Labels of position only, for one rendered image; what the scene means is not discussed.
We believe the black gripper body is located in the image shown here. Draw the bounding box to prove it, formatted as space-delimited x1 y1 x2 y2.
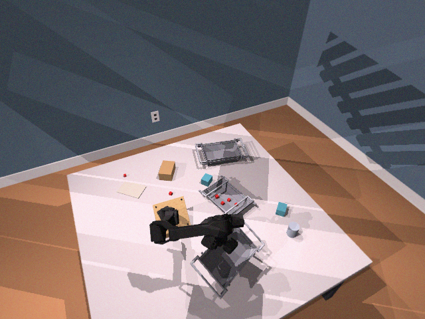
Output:
200 219 238 255

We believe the dark grey cylinder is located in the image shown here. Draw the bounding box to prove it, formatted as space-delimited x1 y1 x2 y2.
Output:
286 222 299 238

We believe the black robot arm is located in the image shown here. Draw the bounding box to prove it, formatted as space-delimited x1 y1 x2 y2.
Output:
149 206 244 250

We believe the teal block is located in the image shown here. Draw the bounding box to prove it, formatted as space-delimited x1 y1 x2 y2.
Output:
201 173 213 187
276 202 288 217

